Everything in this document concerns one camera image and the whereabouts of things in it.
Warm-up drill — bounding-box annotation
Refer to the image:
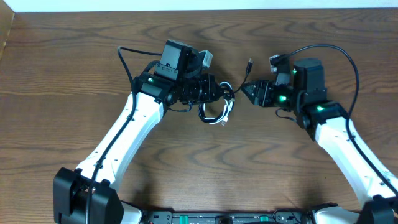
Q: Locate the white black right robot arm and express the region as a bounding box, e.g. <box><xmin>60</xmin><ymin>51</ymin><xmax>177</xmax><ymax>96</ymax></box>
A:
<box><xmin>241</xmin><ymin>55</ymin><xmax>397</xmax><ymax>223</ymax></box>

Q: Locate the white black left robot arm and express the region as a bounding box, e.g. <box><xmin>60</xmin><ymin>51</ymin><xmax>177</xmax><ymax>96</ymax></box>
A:
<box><xmin>53</xmin><ymin>40</ymin><xmax>234</xmax><ymax>223</ymax></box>

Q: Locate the black USB cable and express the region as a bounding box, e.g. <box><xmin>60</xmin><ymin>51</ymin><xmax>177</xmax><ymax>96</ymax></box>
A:
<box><xmin>197</xmin><ymin>58</ymin><xmax>254</xmax><ymax>124</ymax></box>

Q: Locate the white USB cable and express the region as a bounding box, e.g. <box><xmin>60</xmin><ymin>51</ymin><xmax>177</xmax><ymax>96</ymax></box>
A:
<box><xmin>210</xmin><ymin>81</ymin><xmax>236</xmax><ymax>127</ymax></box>

